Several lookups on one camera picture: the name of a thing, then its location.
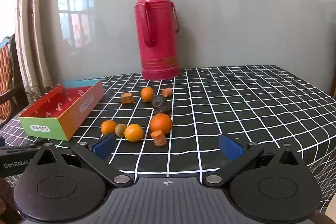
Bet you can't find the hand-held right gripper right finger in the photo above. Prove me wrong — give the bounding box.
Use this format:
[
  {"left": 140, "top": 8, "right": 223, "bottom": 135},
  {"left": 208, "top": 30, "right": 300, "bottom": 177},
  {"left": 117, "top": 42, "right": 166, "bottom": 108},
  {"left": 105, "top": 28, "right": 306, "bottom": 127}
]
[{"left": 205, "top": 134, "right": 303, "bottom": 187}]

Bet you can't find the dark purple round fruit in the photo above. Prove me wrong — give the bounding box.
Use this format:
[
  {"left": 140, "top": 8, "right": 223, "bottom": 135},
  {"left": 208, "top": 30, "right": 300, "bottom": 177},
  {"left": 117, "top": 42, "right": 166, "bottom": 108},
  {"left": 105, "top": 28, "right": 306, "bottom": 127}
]
[{"left": 151, "top": 95, "right": 171, "bottom": 116}]

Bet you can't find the small orange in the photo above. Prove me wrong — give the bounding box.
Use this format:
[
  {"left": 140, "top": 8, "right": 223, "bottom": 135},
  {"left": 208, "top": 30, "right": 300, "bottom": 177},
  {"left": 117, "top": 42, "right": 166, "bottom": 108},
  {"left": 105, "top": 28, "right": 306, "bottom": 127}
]
[
  {"left": 141, "top": 87, "right": 154, "bottom": 102},
  {"left": 101, "top": 120, "right": 117, "bottom": 135}
]

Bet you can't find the beige lace curtain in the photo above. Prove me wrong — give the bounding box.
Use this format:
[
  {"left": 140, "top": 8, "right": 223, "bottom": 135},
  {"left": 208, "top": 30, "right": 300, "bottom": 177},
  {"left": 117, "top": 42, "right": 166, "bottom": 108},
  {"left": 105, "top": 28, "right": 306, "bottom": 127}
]
[{"left": 14, "top": 0, "right": 62, "bottom": 105}]

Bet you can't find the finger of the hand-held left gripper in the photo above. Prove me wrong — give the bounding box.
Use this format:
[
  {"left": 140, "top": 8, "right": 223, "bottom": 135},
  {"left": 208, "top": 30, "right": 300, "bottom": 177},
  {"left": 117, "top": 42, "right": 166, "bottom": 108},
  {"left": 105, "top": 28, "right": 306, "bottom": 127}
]
[{"left": 0, "top": 136, "right": 49, "bottom": 150}]

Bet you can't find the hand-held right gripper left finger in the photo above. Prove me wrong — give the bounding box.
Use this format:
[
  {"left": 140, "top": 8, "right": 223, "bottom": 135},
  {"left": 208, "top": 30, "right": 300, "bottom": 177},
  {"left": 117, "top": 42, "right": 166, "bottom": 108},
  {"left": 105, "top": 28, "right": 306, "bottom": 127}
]
[{"left": 34, "top": 133, "right": 133, "bottom": 187}]

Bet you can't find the brown carrot chunk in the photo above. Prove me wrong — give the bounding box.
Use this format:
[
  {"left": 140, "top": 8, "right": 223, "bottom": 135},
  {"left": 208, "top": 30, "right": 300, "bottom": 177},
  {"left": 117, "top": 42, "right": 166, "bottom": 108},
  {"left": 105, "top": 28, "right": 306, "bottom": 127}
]
[{"left": 121, "top": 92, "right": 134, "bottom": 104}]

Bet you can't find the colourful cardboard box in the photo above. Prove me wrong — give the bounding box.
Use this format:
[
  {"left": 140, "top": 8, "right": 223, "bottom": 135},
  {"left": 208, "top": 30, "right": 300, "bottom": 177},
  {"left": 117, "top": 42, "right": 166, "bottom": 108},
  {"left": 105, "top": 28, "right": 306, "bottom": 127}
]
[{"left": 18, "top": 79, "right": 105, "bottom": 141}]

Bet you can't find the black white-grid tablecloth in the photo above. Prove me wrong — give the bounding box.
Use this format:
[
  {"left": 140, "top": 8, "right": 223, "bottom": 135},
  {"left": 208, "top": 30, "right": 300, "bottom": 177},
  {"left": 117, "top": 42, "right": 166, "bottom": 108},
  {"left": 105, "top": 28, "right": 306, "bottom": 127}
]
[{"left": 0, "top": 64, "right": 336, "bottom": 224}]

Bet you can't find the red thermos flask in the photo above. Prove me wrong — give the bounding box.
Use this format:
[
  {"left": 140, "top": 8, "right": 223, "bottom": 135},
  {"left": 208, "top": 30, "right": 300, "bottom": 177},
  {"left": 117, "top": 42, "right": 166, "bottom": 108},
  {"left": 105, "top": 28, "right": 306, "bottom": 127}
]
[{"left": 134, "top": 0, "right": 181, "bottom": 81}]

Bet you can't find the large orange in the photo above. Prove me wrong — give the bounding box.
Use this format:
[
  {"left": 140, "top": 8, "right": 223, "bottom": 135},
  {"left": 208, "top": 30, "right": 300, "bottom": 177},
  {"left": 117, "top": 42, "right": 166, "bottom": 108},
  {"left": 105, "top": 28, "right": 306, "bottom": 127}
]
[{"left": 150, "top": 113, "right": 173, "bottom": 135}]

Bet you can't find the medium orange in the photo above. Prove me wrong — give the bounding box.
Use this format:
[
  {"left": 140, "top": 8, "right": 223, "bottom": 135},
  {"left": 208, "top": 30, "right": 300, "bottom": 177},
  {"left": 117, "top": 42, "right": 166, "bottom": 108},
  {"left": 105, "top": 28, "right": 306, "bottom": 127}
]
[{"left": 124, "top": 124, "right": 144, "bottom": 143}]

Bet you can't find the wicker chair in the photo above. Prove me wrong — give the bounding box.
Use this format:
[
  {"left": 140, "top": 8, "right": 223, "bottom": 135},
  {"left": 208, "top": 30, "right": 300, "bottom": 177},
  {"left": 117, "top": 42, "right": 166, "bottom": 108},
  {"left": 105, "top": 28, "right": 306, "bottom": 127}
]
[{"left": 0, "top": 34, "right": 30, "bottom": 130}]

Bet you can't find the small green-brown fruit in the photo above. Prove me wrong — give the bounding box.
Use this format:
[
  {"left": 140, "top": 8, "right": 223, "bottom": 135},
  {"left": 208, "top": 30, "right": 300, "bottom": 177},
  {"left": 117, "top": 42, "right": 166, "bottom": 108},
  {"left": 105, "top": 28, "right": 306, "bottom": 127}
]
[{"left": 115, "top": 123, "right": 128, "bottom": 138}]

